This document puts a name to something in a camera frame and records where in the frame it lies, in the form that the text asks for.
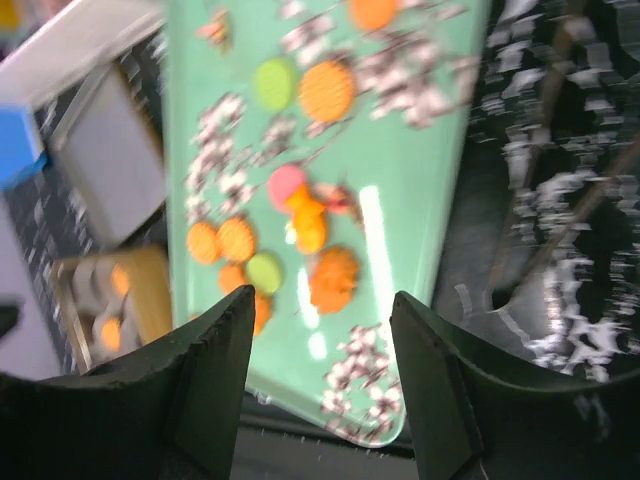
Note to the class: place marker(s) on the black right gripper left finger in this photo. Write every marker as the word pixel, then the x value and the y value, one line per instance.
pixel 181 393

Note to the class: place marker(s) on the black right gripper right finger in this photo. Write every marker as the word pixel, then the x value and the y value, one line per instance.
pixel 478 412

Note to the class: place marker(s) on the bear print tin lid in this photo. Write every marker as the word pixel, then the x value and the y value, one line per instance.
pixel 110 153

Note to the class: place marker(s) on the gold cookie tin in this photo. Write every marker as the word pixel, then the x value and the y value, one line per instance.
pixel 101 325

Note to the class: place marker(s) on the orange cookie in tin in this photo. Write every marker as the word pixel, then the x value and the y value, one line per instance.
pixel 119 280

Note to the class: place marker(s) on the green sandwich cookie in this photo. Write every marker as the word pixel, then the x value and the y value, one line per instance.
pixel 264 272

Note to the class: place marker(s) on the orange flower swirl cookie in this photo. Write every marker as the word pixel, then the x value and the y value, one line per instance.
pixel 333 279

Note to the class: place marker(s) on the orange fish shaped cookie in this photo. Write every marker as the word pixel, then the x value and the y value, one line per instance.
pixel 308 220

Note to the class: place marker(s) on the pink macaron cookie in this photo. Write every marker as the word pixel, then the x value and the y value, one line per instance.
pixel 283 183

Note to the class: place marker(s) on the blue folder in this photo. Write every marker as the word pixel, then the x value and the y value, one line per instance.
pixel 23 153

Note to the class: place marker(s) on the mint green floral tray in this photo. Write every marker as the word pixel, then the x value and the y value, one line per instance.
pixel 386 170

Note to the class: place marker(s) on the white file organizer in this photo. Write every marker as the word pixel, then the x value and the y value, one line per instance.
pixel 83 36

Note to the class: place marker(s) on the orange cookie far tray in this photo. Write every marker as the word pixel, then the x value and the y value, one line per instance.
pixel 372 15

